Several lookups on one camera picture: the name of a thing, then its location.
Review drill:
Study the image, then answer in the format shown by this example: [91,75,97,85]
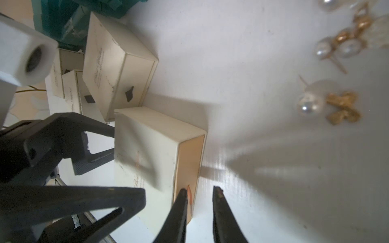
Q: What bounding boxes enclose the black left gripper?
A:
[1,112,146,243]

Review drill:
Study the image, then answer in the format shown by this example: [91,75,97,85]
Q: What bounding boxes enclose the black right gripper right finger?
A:
[212,186,248,243]

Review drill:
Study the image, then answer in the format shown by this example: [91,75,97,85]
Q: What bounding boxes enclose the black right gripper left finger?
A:
[154,188,188,243]

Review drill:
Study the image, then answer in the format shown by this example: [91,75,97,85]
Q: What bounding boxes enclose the large cream jewelry box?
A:
[114,107,207,236]

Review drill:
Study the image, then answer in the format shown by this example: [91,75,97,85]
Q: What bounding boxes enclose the pearl gold cross earrings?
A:
[295,76,362,126]

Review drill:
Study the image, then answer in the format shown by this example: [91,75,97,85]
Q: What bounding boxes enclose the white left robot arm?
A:
[1,15,146,243]

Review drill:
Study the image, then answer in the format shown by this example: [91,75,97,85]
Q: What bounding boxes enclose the green plastic tool case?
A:
[31,0,143,52]

